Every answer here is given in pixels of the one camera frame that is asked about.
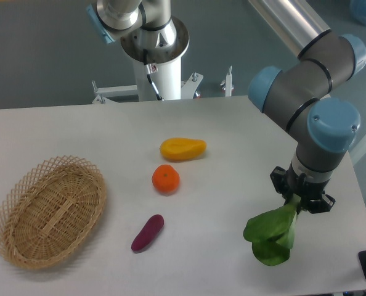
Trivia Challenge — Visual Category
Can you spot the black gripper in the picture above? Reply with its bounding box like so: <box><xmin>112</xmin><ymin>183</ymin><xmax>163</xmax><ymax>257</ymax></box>
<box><xmin>270</xmin><ymin>166</ymin><xmax>335</xmax><ymax>213</ymax></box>

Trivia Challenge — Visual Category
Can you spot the green bok choy vegetable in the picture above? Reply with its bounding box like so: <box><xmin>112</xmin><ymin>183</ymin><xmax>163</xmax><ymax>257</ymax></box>
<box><xmin>243</xmin><ymin>194</ymin><xmax>301</xmax><ymax>266</ymax></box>

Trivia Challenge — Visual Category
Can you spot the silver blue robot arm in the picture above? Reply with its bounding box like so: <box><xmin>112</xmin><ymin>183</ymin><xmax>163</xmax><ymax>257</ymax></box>
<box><xmin>87</xmin><ymin>1</ymin><xmax>366</xmax><ymax>214</ymax></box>

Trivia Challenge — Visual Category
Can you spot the yellow mango half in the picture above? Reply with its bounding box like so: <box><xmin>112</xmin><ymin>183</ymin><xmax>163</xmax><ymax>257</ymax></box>
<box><xmin>160</xmin><ymin>138</ymin><xmax>207</xmax><ymax>161</ymax></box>

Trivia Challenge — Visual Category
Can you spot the orange tangerine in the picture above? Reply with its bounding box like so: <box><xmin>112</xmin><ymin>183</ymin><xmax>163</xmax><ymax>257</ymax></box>
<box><xmin>152</xmin><ymin>164</ymin><xmax>180</xmax><ymax>194</ymax></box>

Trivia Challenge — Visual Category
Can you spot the purple sweet potato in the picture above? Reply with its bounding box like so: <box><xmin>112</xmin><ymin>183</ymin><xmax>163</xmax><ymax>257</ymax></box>
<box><xmin>131</xmin><ymin>214</ymin><xmax>165</xmax><ymax>253</ymax></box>

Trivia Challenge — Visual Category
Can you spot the woven wicker basket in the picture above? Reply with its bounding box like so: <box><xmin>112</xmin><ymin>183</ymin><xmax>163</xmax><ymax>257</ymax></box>
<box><xmin>0</xmin><ymin>155</ymin><xmax>107</xmax><ymax>269</ymax></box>

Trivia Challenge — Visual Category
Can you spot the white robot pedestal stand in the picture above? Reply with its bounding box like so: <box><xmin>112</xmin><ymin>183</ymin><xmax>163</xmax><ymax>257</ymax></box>
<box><xmin>91</xmin><ymin>17</ymin><xmax>235</xmax><ymax>104</ymax></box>

